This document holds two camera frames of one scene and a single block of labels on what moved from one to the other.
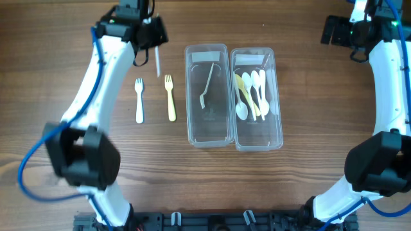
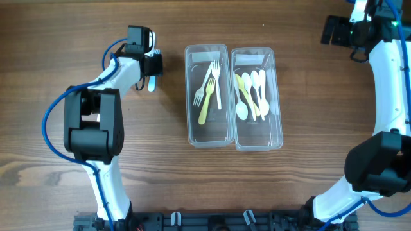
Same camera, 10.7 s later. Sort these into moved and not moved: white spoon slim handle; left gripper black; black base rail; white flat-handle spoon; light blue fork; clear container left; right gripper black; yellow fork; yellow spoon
Moved: yellow fork; light blue fork; left gripper black
Not moved: white spoon slim handle; yellow spoon; white flat-handle spoon; right gripper black; clear container left; black base rail
